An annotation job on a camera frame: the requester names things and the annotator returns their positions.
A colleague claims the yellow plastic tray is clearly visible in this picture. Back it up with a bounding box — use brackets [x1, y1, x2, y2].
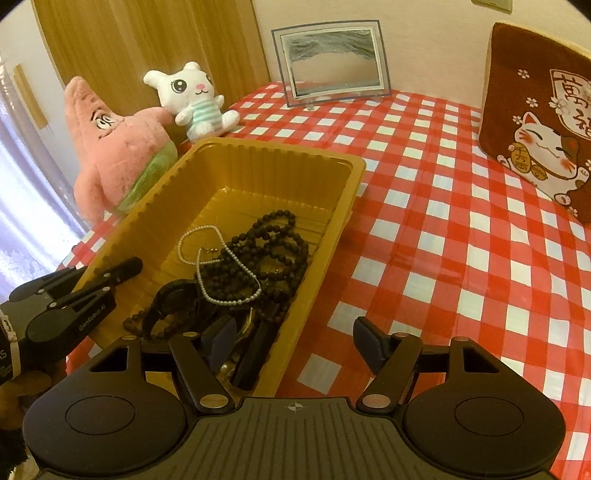
[73, 136, 368, 399]

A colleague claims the white pearl necklace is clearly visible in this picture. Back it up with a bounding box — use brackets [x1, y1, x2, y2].
[176, 224, 264, 308]

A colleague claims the person left hand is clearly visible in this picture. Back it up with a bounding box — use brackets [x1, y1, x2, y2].
[0, 360, 66, 430]

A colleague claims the sheer white curtain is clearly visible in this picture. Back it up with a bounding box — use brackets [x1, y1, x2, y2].
[1, 66, 86, 300]

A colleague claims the red white checkered tablecloth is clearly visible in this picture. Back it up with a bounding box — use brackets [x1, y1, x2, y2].
[57, 81, 591, 480]

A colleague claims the pink starfish plush toy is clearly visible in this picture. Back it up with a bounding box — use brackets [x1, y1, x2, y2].
[64, 76, 178, 225]

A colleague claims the white bunny plush toy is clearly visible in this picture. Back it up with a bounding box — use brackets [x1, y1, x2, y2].
[143, 61, 240, 144]

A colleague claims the wooden door panel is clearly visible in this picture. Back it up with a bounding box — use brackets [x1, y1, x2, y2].
[33, 0, 270, 114]

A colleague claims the brown lucky cat cushion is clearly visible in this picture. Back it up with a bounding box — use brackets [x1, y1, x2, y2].
[479, 22, 590, 224]

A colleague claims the framed sand picture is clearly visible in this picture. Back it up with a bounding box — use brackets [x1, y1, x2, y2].
[271, 20, 391, 107]

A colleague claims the wooden wall hook strip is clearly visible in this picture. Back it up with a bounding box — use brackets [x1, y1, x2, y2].
[13, 64, 48, 129]

